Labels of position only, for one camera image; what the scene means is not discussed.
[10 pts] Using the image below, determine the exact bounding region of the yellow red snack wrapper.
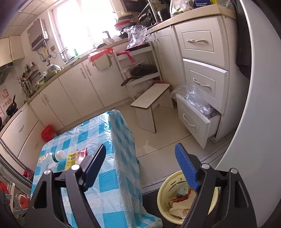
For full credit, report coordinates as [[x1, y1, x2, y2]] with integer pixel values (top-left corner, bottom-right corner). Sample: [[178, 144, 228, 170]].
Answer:
[[65, 148, 88, 170]]

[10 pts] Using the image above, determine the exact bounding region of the clear tea bottle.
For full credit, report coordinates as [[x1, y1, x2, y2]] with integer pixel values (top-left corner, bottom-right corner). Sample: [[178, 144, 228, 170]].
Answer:
[[38, 150, 66, 170]]

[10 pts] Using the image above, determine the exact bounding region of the yellow plastic trash bin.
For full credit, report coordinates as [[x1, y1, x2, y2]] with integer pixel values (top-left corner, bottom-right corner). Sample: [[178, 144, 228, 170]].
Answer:
[[157, 170, 220, 225]]

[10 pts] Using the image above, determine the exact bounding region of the trash inside bin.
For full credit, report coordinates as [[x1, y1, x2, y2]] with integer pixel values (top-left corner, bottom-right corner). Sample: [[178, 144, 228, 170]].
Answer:
[[168, 183, 197, 219]]

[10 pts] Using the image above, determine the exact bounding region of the blue checkered tablecloth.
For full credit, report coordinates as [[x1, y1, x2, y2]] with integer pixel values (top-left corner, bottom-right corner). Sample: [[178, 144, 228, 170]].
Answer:
[[25, 110, 163, 227]]

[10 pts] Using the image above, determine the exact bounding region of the open white bottom drawer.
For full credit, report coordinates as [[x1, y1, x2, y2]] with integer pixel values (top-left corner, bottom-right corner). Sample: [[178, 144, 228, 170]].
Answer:
[[176, 95, 221, 149]]

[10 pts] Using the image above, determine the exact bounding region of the black floor mat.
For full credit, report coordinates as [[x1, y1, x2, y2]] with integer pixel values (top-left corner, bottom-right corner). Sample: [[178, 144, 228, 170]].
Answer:
[[142, 189, 176, 228]]

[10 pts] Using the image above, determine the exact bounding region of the clear plastic bag in drawer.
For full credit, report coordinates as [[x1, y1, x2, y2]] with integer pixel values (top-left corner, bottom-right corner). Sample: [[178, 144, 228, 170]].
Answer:
[[171, 84, 219, 119]]

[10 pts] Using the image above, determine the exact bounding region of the small white wooden stool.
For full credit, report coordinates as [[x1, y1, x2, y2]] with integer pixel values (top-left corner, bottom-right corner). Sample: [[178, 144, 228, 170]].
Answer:
[[130, 83, 174, 133]]

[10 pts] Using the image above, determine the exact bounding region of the white lower cabinet row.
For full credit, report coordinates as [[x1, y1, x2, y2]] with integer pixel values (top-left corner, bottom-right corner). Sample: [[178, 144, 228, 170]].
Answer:
[[1, 35, 183, 173]]

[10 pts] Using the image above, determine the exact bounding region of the black frying pan on shelf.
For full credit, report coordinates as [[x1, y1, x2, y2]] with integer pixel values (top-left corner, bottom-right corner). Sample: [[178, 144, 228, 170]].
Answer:
[[121, 64, 158, 86]]

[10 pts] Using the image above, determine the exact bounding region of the white open shelf rack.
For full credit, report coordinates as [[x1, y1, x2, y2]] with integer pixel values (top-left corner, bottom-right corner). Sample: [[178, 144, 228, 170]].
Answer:
[[113, 42, 163, 100]]

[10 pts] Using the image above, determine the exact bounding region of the white drawer cabinet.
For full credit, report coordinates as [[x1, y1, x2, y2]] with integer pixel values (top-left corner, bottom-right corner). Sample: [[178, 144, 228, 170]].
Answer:
[[175, 16, 232, 141]]

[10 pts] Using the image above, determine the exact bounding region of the clear bag on countertop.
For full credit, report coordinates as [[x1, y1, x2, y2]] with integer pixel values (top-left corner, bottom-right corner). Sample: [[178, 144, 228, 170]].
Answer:
[[124, 25, 147, 49]]

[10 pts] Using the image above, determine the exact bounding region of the black wok on wall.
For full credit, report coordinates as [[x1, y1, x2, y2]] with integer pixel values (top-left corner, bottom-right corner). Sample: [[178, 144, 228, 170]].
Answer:
[[6, 95, 18, 116]]

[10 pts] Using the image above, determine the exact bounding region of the red bag on cabinet handle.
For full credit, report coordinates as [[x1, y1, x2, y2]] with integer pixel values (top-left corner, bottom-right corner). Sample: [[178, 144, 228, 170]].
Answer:
[[88, 48, 113, 66]]

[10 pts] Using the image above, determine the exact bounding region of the grey wall water heater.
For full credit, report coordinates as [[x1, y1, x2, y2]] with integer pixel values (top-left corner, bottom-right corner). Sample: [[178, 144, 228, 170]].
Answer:
[[27, 19, 49, 51]]

